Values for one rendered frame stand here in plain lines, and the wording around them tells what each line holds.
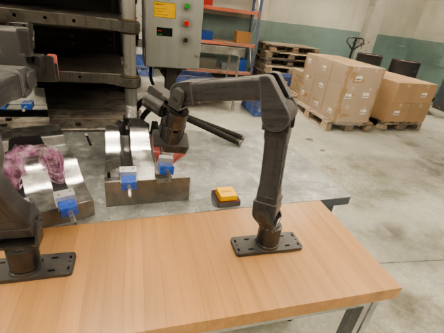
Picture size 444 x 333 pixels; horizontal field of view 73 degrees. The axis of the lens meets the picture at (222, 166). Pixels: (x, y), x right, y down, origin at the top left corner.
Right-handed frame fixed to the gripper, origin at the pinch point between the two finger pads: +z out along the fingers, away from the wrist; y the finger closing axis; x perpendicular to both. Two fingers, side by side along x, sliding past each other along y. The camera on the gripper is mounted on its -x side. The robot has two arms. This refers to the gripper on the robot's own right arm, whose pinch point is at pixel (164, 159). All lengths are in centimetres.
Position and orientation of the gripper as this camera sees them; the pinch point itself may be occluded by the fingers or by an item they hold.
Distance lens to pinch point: 94.9
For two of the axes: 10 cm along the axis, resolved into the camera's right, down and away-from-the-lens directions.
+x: 2.0, 7.4, -6.4
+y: -9.3, -0.7, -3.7
